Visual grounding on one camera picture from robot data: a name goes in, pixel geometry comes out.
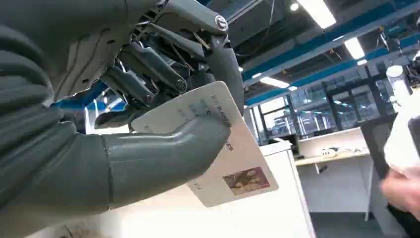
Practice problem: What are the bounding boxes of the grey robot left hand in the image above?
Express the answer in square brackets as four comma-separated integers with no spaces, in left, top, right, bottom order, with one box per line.
[0,0,246,208]

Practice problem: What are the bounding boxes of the person's right hand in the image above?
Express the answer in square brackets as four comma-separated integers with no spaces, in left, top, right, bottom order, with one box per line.
[380,166,420,221]

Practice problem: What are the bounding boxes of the white printed photo card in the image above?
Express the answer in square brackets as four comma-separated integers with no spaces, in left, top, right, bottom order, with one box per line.
[130,81,279,208]

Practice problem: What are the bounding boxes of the person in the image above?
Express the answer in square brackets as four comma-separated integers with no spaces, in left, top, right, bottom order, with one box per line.
[380,95,420,221]

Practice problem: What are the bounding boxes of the white office desk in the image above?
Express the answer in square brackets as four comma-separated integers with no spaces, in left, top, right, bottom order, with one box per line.
[293,126,375,221]

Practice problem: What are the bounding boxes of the white plastic bottle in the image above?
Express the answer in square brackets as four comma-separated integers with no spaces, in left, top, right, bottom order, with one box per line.
[386,65,412,113]

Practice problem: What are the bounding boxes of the ceiling light panel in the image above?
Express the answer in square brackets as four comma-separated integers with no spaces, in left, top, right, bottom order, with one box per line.
[259,76,291,90]
[297,0,337,30]
[343,37,366,61]

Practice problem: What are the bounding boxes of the white cabinet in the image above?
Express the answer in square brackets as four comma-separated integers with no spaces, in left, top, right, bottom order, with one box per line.
[26,140,316,238]

